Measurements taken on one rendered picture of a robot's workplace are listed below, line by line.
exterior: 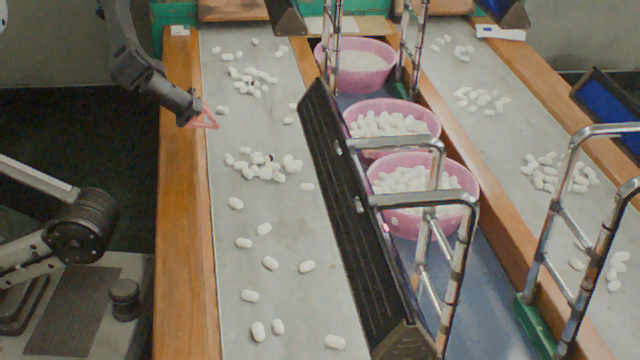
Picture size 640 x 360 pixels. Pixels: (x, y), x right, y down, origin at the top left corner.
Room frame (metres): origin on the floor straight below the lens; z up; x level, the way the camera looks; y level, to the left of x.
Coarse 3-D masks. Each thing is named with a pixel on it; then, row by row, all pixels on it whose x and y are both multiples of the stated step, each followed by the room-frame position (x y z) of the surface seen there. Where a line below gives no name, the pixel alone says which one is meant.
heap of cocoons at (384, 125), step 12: (360, 120) 1.62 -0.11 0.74; (372, 120) 1.63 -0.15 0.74; (384, 120) 1.63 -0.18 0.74; (396, 120) 1.63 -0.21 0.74; (408, 120) 1.63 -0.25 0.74; (360, 132) 1.56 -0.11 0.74; (372, 132) 1.56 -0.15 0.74; (384, 132) 1.57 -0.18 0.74; (396, 132) 1.57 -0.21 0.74; (408, 132) 1.60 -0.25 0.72; (420, 132) 1.58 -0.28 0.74; (372, 156) 1.47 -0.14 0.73
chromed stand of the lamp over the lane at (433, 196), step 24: (336, 144) 0.91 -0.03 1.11; (360, 144) 0.90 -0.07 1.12; (384, 144) 0.90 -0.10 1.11; (408, 144) 0.91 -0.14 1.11; (432, 144) 0.92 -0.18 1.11; (432, 168) 0.92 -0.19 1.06; (408, 192) 0.77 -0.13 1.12; (432, 192) 0.77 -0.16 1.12; (456, 192) 0.77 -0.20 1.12; (432, 216) 0.91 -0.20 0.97; (456, 264) 0.78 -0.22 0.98; (432, 288) 0.86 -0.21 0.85; (456, 288) 0.77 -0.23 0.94; (456, 312) 0.78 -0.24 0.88
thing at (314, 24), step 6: (306, 18) 2.25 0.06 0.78; (312, 18) 2.26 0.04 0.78; (318, 18) 2.26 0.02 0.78; (342, 18) 2.27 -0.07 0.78; (348, 18) 2.27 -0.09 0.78; (312, 24) 2.20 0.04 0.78; (318, 24) 2.21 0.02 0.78; (342, 24) 2.22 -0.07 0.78; (348, 24) 2.22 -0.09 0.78; (354, 24) 2.22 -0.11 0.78; (312, 30) 2.15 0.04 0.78; (318, 30) 2.15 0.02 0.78; (342, 30) 2.16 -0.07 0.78; (348, 30) 2.17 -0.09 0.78; (354, 30) 2.17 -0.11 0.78
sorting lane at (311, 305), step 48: (240, 48) 2.07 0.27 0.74; (288, 48) 2.08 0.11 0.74; (240, 96) 1.73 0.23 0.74; (288, 96) 1.75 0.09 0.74; (240, 144) 1.47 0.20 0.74; (288, 144) 1.49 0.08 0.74; (240, 192) 1.27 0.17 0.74; (288, 192) 1.28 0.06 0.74; (288, 240) 1.10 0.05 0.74; (240, 288) 0.95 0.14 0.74; (288, 288) 0.96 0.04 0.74; (336, 288) 0.96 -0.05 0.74; (240, 336) 0.83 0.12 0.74; (288, 336) 0.83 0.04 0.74
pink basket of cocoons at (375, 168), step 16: (384, 160) 1.40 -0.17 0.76; (400, 160) 1.42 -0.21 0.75; (416, 160) 1.42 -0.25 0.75; (448, 160) 1.40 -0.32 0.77; (368, 176) 1.32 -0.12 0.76; (464, 176) 1.35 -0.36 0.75; (400, 224) 1.20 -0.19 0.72; (416, 224) 1.18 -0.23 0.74; (448, 224) 1.19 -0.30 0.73; (416, 240) 1.20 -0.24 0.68; (432, 240) 1.20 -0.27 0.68
